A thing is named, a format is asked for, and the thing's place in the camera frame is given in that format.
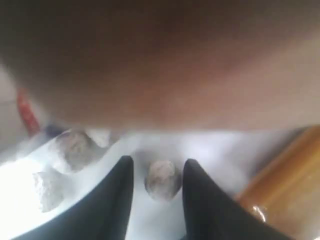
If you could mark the white blue milk carton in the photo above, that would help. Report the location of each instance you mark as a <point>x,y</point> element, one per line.
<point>23,122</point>

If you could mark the spaghetti package dark blue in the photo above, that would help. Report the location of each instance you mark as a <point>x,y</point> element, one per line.
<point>286,193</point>

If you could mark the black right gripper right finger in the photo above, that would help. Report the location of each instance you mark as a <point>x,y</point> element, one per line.
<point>210,214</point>

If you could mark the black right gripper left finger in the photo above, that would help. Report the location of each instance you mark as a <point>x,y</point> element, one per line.
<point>103,214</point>

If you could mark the brown orange snack pouch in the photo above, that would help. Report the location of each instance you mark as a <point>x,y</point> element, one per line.
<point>167,64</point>

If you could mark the white candy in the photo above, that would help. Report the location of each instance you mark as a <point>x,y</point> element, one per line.
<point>163,180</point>
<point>48,191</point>
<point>72,152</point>

